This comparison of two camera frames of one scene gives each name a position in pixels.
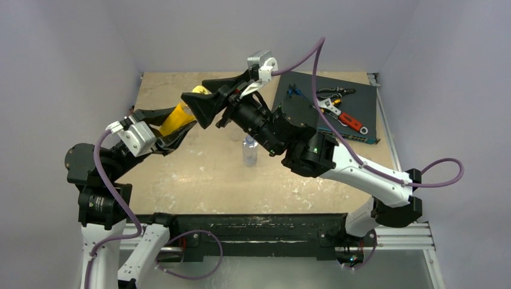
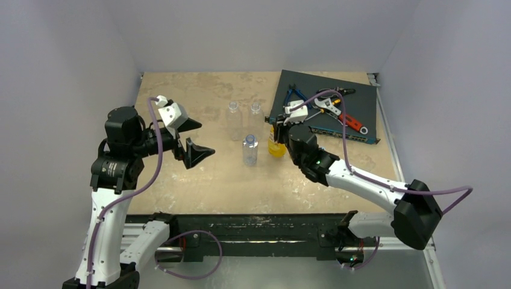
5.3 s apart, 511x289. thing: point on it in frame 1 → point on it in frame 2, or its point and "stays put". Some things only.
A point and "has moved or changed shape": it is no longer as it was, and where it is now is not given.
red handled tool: (352, 123) stays put
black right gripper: (226, 107) → (280, 130)
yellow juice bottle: (181, 115) has moved or changed shape
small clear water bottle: (250, 146) stays put
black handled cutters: (334, 92) stays put
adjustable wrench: (327, 103) stays put
